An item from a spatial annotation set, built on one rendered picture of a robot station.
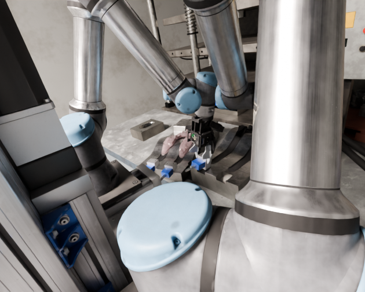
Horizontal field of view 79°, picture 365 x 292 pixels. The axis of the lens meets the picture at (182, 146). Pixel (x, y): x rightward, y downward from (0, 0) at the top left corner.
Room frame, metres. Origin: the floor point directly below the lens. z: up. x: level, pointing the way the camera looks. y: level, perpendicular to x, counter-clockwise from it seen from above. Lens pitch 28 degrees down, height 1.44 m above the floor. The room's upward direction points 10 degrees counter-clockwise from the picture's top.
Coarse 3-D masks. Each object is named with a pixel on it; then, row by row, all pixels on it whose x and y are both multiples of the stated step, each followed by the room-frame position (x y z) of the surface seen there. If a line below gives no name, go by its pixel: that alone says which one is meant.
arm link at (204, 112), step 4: (200, 108) 0.76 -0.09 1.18; (204, 108) 0.76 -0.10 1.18; (208, 108) 0.76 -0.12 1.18; (212, 108) 0.77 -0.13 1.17; (196, 112) 0.78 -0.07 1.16; (200, 112) 0.76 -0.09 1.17; (204, 112) 0.76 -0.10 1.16; (208, 112) 0.76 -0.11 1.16; (212, 112) 0.77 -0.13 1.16; (200, 116) 0.77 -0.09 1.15; (204, 116) 0.76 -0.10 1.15; (208, 116) 0.76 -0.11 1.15
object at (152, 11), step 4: (148, 0) 2.12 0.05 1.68; (152, 0) 2.13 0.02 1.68; (148, 4) 2.12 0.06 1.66; (152, 4) 2.13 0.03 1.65; (148, 8) 2.13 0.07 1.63; (152, 8) 2.12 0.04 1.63; (148, 12) 2.14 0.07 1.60; (152, 12) 2.12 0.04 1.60; (152, 16) 2.12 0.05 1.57; (152, 20) 2.12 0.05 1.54; (156, 20) 2.13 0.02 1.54; (152, 24) 2.12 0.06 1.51; (156, 24) 2.13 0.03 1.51; (152, 28) 2.13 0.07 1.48; (156, 28) 2.12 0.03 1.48; (152, 32) 2.14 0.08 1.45; (156, 32) 2.12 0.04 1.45; (156, 36) 2.12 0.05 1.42; (160, 40) 2.14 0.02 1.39; (160, 44) 2.13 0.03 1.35; (208, 56) 2.56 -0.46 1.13; (208, 60) 2.57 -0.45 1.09; (168, 100) 2.12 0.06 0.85; (168, 104) 2.10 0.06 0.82; (172, 104) 2.11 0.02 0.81
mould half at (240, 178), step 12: (228, 132) 1.04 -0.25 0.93; (252, 132) 0.98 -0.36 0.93; (228, 144) 0.97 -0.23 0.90; (240, 144) 0.93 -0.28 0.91; (228, 156) 0.88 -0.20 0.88; (240, 156) 0.86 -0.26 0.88; (216, 168) 0.79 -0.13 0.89; (240, 168) 0.77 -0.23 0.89; (192, 180) 0.85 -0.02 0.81; (204, 180) 0.79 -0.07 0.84; (216, 180) 0.73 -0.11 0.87; (228, 180) 0.70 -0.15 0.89; (240, 180) 0.68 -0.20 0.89; (216, 192) 0.74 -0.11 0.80; (228, 192) 0.69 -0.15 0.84
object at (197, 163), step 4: (200, 156) 0.81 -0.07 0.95; (192, 160) 0.80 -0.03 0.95; (196, 160) 0.80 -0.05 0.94; (200, 160) 0.80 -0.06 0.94; (204, 160) 0.79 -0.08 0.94; (192, 164) 0.79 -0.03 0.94; (196, 164) 0.77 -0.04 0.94; (200, 164) 0.77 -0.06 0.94; (204, 164) 0.78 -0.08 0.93; (208, 164) 0.80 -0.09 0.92; (188, 168) 0.76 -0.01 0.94; (192, 168) 0.76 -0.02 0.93; (196, 168) 0.77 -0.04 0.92; (200, 168) 0.77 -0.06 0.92; (204, 168) 0.79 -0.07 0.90
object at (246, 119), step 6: (162, 108) 2.16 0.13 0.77; (168, 108) 2.09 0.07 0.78; (174, 108) 2.05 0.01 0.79; (186, 114) 1.89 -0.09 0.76; (192, 114) 1.83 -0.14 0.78; (216, 114) 1.70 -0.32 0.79; (222, 114) 1.67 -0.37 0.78; (240, 114) 1.60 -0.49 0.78; (246, 114) 1.58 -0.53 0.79; (252, 114) 1.56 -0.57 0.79; (216, 120) 1.63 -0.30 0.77; (222, 120) 1.58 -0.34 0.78; (228, 120) 1.54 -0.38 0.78; (234, 120) 1.52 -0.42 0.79; (240, 120) 1.49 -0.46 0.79; (246, 120) 1.47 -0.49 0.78; (252, 120) 1.46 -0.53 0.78
